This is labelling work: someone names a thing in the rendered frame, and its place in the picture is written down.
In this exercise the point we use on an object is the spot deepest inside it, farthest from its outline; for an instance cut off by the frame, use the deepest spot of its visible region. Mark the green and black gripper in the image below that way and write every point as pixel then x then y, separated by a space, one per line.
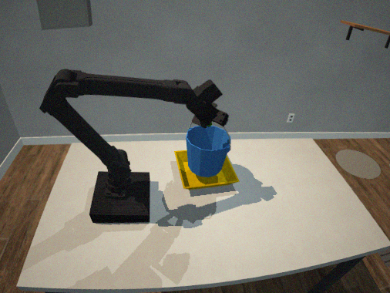
pixel 200 123

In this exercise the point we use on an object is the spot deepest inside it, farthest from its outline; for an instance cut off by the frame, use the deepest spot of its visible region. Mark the yellow paint tray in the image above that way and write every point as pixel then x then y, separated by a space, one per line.
pixel 190 180

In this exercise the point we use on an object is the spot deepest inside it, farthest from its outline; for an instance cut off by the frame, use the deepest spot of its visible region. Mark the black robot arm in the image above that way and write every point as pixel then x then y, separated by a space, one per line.
pixel 76 83

